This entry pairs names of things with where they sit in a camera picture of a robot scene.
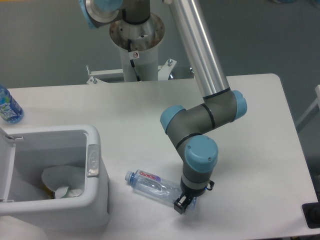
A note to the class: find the clear plastic bottle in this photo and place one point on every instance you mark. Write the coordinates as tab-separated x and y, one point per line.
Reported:
154	187

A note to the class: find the black table clamp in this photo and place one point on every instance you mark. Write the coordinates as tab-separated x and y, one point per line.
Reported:
311	213

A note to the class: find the white plastic trash can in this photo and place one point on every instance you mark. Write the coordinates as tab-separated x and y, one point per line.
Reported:
26	152

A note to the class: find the white frame at right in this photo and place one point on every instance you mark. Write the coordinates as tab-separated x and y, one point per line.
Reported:
310	112

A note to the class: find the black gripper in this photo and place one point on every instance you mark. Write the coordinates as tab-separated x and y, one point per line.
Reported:
188	192

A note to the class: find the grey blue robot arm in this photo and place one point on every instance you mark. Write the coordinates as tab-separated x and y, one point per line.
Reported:
186	128

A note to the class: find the blue labelled water bottle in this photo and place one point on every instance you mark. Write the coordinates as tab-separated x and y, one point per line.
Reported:
10	110

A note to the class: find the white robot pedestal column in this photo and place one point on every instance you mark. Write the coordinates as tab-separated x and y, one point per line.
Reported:
138	47

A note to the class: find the white metal base bracket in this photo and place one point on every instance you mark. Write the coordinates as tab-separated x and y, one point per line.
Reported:
165	72

